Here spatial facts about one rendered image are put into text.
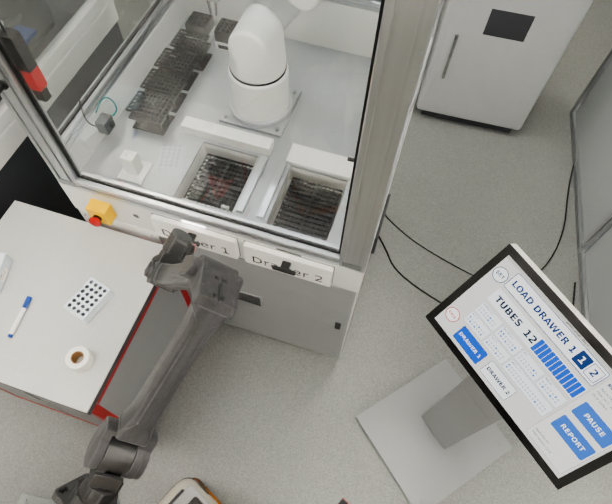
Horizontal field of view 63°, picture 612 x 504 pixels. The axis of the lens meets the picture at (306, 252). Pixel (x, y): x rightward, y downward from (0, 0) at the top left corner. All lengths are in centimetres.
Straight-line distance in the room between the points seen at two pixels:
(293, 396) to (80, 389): 100
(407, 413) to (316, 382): 42
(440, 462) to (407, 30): 183
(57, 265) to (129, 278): 25
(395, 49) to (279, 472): 180
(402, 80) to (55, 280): 133
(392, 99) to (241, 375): 168
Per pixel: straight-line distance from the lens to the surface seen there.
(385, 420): 231
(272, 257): 156
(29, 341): 180
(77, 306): 174
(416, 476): 231
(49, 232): 196
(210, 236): 159
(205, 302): 89
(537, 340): 136
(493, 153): 320
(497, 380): 142
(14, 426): 260
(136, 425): 102
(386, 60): 91
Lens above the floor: 228
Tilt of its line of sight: 61 degrees down
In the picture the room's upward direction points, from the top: 3 degrees clockwise
